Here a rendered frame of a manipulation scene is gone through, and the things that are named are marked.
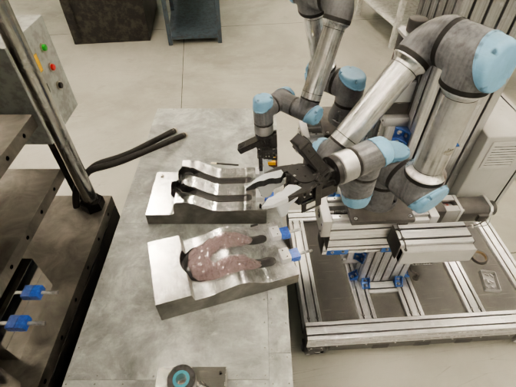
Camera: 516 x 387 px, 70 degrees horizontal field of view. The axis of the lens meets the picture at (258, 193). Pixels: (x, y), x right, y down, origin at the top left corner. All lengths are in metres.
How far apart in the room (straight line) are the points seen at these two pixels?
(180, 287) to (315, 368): 1.07
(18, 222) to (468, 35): 1.42
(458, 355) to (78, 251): 1.96
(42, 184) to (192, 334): 0.79
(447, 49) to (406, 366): 1.68
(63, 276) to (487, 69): 1.49
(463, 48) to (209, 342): 1.08
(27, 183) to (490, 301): 2.26
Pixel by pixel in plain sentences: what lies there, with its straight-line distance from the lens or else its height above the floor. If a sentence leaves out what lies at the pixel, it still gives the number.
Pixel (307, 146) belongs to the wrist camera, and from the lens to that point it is 0.75.
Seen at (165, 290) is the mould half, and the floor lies 0.91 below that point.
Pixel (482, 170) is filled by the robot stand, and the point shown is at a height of 1.07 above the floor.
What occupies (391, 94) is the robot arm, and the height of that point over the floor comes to 1.51.
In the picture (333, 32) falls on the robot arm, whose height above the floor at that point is 1.50.
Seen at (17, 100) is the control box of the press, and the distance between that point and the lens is 1.64.
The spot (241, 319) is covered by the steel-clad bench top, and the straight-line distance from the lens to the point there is 1.33.
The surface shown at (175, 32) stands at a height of 0.11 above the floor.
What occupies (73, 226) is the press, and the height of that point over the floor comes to 0.78.
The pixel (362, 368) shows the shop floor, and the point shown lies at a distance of 2.18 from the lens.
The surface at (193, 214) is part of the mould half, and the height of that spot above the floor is 0.86.
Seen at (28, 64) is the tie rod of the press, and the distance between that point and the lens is 1.40.
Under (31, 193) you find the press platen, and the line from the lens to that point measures 1.57.
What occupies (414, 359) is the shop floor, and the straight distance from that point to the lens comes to 2.28.
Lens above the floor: 2.00
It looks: 46 degrees down
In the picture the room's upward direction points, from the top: straight up
